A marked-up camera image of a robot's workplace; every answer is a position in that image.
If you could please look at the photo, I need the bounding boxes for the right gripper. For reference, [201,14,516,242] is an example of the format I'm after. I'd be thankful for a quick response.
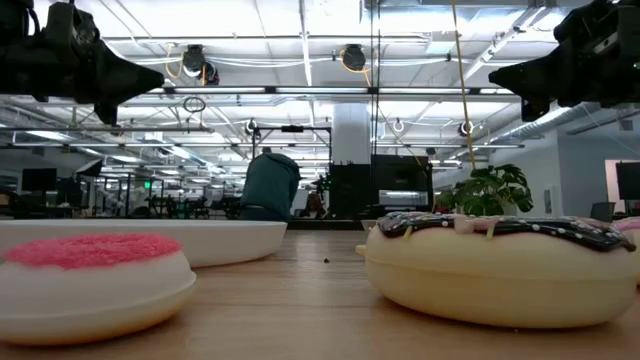
[488,40,621,123]

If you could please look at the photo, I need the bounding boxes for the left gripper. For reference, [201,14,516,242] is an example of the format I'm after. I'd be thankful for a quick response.
[39,43,166,126]

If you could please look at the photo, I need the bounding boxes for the pink frosted donut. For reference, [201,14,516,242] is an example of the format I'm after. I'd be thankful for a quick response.
[613,216,640,286]

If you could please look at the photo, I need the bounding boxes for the large chocolate sprinkled donut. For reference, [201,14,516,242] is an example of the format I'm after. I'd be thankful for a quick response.
[355,211,640,330]

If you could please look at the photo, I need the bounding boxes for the red sugar-topped donut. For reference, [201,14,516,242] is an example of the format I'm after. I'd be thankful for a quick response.
[0,233,197,346]

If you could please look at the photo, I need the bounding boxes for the green potted plant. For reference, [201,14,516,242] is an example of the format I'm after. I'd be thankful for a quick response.
[434,163,535,218]

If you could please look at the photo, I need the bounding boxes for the small black monitor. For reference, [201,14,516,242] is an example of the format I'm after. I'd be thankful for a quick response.
[20,167,58,193]

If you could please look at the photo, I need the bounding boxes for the black desk monitor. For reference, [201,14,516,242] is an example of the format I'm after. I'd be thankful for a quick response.
[615,160,640,201]

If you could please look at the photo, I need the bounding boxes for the large black monitor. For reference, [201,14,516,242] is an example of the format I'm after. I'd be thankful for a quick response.
[370,153,434,211]

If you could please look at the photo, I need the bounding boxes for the grey office chair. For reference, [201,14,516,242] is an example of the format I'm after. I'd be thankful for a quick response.
[589,201,617,223]

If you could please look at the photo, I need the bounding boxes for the person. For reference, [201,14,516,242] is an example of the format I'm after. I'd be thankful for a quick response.
[238,152,303,223]

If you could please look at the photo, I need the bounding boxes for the white plate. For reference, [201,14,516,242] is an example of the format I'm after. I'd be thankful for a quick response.
[0,218,289,269]

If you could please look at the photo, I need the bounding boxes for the black equipment cabinet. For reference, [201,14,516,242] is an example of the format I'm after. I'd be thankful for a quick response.
[328,162,374,220]

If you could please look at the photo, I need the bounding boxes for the yellow hanging cable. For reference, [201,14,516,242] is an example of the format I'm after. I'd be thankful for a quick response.
[449,0,477,171]

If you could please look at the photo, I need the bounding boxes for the black ceiling cable reel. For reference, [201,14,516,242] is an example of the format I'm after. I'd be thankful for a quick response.
[341,43,369,73]
[181,43,221,86]

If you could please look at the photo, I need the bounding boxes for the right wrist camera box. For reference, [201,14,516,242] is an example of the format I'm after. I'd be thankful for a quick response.
[552,0,624,51]

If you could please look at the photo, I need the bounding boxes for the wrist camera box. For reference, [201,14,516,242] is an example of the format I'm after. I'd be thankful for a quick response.
[43,1,101,47]
[552,0,624,51]

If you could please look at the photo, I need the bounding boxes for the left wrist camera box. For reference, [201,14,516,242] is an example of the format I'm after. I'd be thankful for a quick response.
[43,1,101,47]

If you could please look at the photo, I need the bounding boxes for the black frame rig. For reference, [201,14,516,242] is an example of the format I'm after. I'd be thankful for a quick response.
[251,124,333,167]

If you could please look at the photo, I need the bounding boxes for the black aluminium table frame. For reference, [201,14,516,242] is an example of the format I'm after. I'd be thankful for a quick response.
[286,218,367,232]

